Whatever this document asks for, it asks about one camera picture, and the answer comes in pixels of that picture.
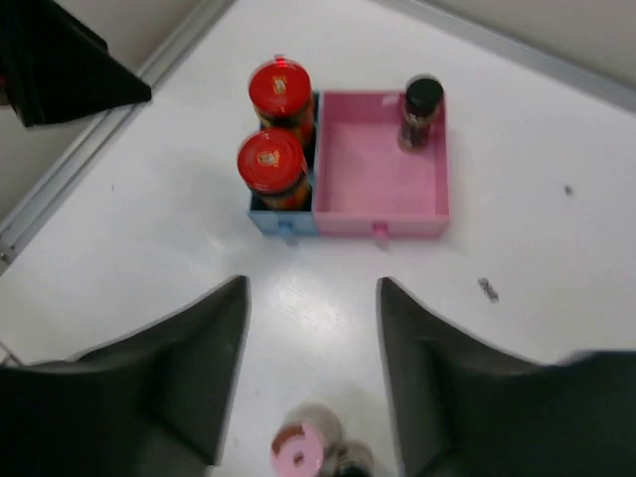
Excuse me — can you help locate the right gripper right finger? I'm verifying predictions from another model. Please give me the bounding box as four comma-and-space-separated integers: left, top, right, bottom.
377, 277, 635, 476

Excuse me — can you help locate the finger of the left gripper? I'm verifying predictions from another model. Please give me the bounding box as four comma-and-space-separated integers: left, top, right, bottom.
1, 1, 152, 128

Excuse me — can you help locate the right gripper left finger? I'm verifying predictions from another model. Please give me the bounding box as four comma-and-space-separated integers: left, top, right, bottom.
1, 275, 249, 476

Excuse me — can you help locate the red-cap jar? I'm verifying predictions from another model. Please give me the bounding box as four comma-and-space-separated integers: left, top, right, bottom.
247, 56, 315, 148
237, 128, 311, 212

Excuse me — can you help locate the small black-cap spice bottle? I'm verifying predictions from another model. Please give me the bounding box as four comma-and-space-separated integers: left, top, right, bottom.
398, 76, 444, 152

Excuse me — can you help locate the black-cap spice bottle front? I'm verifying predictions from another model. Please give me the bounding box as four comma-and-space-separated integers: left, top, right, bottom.
328, 440, 375, 477

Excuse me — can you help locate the pink-cap spice bottle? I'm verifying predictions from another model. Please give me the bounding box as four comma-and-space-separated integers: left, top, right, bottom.
269, 402, 343, 477

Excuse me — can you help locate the blue drawer box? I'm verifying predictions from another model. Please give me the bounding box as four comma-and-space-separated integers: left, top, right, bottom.
247, 90, 321, 243

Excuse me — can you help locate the pink drawer box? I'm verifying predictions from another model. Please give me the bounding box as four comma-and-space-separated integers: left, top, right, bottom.
312, 90, 451, 241

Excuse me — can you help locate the aluminium rail frame left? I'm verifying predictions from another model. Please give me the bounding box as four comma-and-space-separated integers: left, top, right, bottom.
1, 1, 234, 270

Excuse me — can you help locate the aluminium rail back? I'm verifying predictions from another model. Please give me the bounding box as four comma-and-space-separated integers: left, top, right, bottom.
380, 1, 635, 113

